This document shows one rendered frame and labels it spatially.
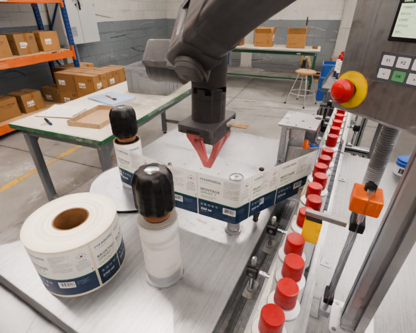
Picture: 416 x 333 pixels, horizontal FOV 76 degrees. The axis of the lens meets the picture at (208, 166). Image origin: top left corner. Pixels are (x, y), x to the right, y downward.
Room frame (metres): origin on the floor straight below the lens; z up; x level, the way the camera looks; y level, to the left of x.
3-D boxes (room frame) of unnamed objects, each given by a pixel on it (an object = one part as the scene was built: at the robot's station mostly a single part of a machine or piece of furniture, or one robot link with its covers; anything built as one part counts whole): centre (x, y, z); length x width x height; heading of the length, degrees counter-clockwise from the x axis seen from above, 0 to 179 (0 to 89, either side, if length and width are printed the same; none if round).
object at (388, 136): (0.46, -0.34, 1.18); 0.04 x 0.04 x 0.21
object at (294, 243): (0.34, -0.16, 0.98); 0.05 x 0.05 x 0.20
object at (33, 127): (2.37, 0.61, 0.40); 1.90 x 0.75 x 0.80; 159
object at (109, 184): (0.80, 0.27, 0.89); 0.31 x 0.31 x 0.01
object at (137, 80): (2.58, 0.44, 0.91); 0.60 x 0.40 x 0.22; 162
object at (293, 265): (0.29, -0.14, 0.98); 0.05 x 0.05 x 0.20
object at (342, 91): (0.43, -0.22, 1.33); 0.04 x 0.03 x 0.04; 27
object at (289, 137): (0.78, -0.30, 1.01); 0.14 x 0.13 x 0.26; 152
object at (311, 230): (0.35, -0.19, 1.09); 0.03 x 0.01 x 0.06; 62
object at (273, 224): (0.55, -0.20, 0.89); 0.06 x 0.03 x 0.12; 62
